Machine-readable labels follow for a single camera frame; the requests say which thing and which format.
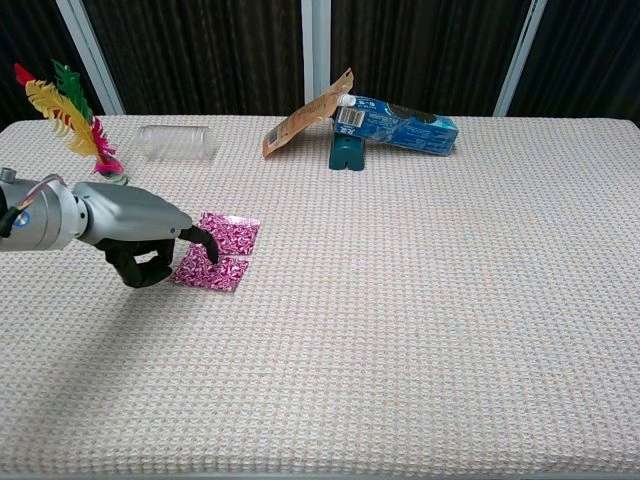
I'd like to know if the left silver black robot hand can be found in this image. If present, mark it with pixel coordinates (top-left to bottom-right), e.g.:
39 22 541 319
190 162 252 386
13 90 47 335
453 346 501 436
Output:
72 180 220 289

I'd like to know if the clear plastic cup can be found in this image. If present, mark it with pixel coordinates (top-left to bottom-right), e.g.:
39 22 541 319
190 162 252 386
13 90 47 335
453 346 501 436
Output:
137 124 219 164

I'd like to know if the colourful toy flower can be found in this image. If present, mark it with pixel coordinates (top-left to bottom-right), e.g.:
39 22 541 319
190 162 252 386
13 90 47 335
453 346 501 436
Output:
13 58 130 187

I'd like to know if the dark fabric partition panel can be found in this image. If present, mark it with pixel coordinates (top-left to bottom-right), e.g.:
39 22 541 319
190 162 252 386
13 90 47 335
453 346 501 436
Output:
0 0 125 132
492 0 640 124
54 0 316 117
299 0 546 117

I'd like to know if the brown snack pouch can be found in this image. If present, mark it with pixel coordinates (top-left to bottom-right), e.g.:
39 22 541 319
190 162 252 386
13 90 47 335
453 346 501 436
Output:
262 67 355 159

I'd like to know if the teal plastic block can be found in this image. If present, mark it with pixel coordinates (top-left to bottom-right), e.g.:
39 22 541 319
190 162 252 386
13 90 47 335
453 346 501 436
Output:
328 130 367 172

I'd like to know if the beige woven tablecloth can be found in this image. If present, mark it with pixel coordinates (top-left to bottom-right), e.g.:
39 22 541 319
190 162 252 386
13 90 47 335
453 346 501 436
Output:
0 114 640 476

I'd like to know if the blue cookie box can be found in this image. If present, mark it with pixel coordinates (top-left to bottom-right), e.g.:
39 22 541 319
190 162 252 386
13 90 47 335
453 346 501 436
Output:
333 93 460 158

